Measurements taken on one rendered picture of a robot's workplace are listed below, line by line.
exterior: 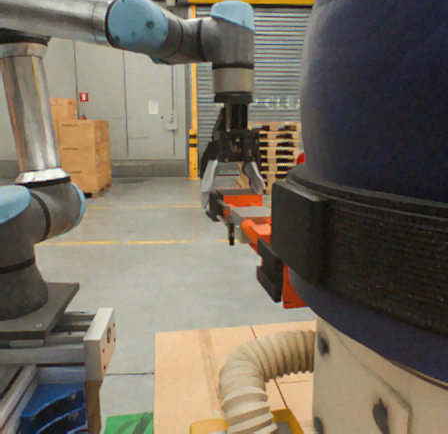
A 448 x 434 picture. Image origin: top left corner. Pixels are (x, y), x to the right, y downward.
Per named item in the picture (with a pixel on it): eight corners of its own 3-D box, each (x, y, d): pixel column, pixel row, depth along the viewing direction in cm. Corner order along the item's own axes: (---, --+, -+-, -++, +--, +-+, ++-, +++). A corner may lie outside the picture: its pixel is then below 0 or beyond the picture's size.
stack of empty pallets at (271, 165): (301, 195, 759) (303, 122, 733) (241, 195, 752) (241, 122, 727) (286, 183, 885) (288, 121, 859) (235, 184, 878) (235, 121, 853)
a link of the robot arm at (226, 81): (208, 72, 77) (251, 73, 78) (208, 98, 77) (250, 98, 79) (215, 67, 69) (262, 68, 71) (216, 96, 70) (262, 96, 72)
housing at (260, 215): (281, 242, 65) (281, 214, 64) (238, 245, 63) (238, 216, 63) (267, 230, 72) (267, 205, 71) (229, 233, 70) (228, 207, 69)
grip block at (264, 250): (364, 301, 44) (368, 248, 43) (276, 310, 42) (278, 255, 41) (329, 273, 52) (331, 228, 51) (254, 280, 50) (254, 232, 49)
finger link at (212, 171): (193, 207, 73) (214, 159, 73) (189, 201, 79) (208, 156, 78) (209, 214, 74) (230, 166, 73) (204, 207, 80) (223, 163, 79)
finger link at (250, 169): (264, 211, 76) (244, 166, 74) (255, 204, 82) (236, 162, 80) (279, 203, 76) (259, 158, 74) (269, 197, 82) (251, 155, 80)
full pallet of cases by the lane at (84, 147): (98, 198, 730) (92, 96, 696) (39, 198, 724) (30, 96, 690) (112, 186, 849) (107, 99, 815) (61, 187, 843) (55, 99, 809)
